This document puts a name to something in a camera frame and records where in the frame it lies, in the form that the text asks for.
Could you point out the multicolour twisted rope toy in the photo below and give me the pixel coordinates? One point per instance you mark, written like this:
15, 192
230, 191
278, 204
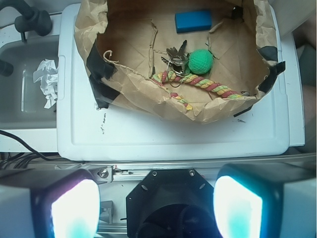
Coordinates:
228, 101

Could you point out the glowing white gripper right finger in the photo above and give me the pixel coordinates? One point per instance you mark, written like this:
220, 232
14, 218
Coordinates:
266, 200

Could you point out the white plastic bin lid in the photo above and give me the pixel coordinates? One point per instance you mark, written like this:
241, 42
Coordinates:
87, 133

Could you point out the silver keys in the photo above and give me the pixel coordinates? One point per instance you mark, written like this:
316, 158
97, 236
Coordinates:
178, 61

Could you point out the brown paper bag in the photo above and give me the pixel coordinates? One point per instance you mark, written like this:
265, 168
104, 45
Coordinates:
124, 43

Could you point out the crumpled white paper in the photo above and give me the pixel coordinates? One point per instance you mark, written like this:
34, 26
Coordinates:
47, 75

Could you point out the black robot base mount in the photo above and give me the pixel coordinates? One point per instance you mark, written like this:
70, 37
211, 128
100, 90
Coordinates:
175, 203

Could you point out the aluminium extrusion rail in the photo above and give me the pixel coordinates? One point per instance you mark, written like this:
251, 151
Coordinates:
105, 173

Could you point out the glowing white gripper left finger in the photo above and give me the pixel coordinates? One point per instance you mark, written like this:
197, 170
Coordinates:
48, 204

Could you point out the grey plastic tub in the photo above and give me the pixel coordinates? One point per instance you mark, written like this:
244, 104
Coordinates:
22, 103

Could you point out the green dimpled ball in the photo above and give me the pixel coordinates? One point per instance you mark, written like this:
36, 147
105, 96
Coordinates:
200, 61

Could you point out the blue rectangular block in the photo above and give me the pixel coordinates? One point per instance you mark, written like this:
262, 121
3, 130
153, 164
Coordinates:
193, 21

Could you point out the black clamp stand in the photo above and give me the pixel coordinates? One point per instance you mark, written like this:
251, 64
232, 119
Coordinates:
30, 19

